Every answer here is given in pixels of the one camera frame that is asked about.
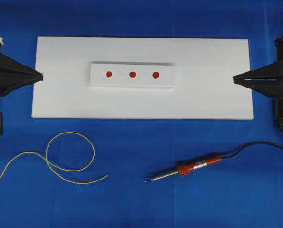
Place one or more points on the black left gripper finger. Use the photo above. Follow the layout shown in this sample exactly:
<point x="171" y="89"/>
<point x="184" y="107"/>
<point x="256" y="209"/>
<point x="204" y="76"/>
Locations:
<point x="8" y="85"/>
<point x="8" y="65"/>

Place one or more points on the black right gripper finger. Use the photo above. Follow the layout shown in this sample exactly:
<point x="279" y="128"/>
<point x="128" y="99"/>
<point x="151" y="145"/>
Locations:
<point x="272" y="89"/>
<point x="271" y="71"/>

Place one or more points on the orange handled soldering iron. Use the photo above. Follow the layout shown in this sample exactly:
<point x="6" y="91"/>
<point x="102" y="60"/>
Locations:
<point x="185" y="169"/>

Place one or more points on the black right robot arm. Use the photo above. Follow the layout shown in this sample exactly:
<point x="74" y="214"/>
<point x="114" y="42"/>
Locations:
<point x="278" y="114"/>

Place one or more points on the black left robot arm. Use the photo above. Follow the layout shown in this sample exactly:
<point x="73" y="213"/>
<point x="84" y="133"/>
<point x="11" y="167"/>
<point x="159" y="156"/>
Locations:
<point x="14" y="75"/>

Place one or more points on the large white foam board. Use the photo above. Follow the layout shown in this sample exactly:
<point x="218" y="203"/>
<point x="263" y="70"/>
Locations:
<point x="203" y="68"/>

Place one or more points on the blue table cloth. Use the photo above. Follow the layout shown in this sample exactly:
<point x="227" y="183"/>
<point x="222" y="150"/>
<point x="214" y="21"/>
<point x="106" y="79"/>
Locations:
<point x="88" y="173"/>

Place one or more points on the small white raised plate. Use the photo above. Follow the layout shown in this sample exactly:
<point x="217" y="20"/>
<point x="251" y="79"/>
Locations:
<point x="105" y="74"/>

